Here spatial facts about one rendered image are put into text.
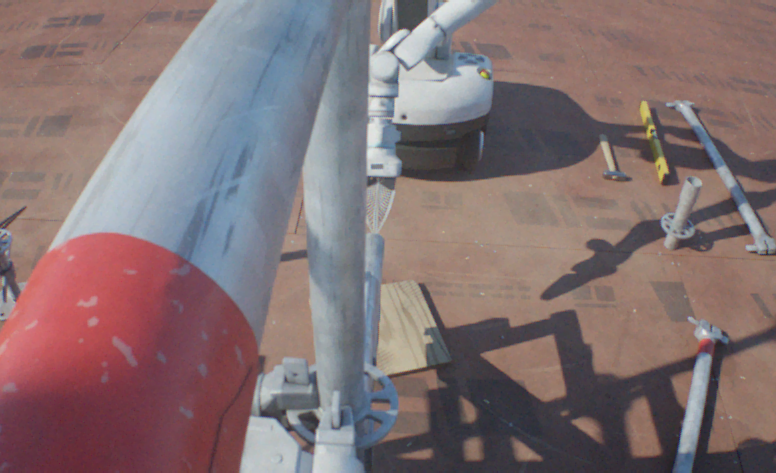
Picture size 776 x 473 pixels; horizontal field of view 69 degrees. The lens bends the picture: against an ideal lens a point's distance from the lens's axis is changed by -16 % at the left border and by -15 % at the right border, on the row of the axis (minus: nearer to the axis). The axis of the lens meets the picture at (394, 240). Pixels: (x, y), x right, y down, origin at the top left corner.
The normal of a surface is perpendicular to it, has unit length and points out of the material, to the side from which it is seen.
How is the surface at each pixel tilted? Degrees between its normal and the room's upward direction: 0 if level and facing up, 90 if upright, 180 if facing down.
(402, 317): 0
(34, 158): 0
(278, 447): 0
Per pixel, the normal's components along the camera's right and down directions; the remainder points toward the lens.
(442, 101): 0.19, 0.07
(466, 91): 0.34, -0.08
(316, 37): 0.91, -0.29
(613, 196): 0.04, -0.75
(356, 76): 0.63, 0.53
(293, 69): 0.78, -0.45
